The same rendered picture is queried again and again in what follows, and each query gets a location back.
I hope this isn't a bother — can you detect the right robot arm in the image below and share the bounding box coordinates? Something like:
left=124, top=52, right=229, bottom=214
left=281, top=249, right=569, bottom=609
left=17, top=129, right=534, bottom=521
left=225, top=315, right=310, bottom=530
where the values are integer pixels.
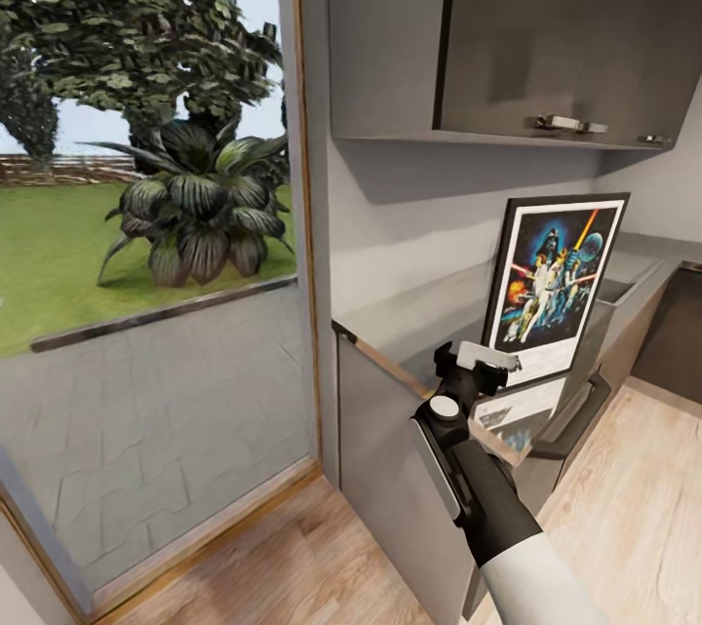
left=409, top=341, right=613, bottom=625

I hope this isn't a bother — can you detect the poster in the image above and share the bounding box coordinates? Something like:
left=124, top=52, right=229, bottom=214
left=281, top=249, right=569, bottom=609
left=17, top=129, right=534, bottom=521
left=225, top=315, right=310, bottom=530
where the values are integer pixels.
left=481, top=191, right=631, bottom=394

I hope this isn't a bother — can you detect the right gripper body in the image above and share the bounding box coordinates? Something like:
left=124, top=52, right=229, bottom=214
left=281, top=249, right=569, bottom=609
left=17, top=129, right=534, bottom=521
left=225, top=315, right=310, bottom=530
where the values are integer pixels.
left=436, top=352, right=500, bottom=401

